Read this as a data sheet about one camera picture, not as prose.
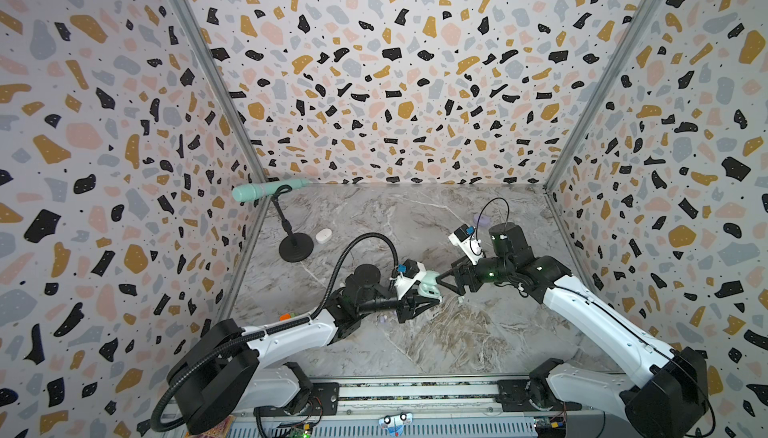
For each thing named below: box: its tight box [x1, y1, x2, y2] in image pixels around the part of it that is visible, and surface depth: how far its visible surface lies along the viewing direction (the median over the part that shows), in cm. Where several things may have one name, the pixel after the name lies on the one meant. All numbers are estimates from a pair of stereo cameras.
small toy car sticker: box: [378, 412, 413, 437], surface depth 70 cm
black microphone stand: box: [271, 184, 314, 263], surface depth 102 cm
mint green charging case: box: [417, 270, 443, 301], surface depth 73 cm
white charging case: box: [315, 228, 332, 244], surface depth 105 cm
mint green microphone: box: [232, 179, 313, 203], surface depth 76 cm
